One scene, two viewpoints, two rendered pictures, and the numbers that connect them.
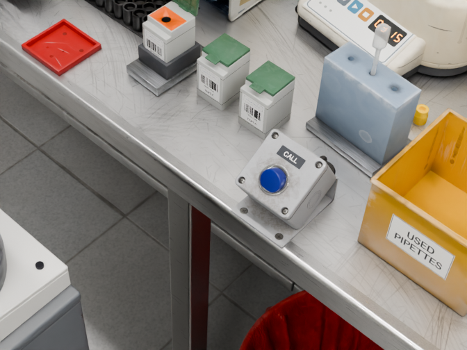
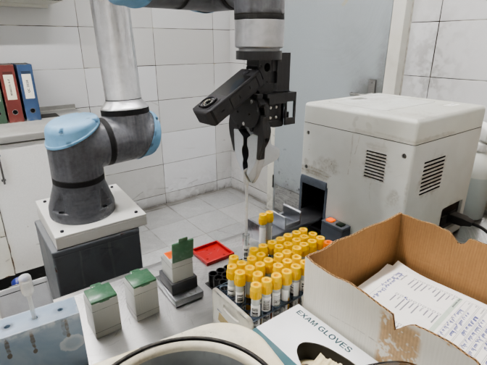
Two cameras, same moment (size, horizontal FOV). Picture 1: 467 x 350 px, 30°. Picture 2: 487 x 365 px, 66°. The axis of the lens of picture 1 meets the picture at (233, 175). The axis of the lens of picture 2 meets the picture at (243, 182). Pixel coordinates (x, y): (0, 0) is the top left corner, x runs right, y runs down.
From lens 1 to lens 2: 1.16 m
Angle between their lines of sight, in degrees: 83
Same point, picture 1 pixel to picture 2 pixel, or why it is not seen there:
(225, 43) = (145, 277)
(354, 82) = (38, 310)
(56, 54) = (207, 251)
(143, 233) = not seen: outside the picture
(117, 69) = not seen: hidden behind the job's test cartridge
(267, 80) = (97, 290)
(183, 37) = (167, 267)
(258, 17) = not seen: hidden behind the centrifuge
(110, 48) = (206, 269)
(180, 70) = (164, 285)
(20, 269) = (64, 227)
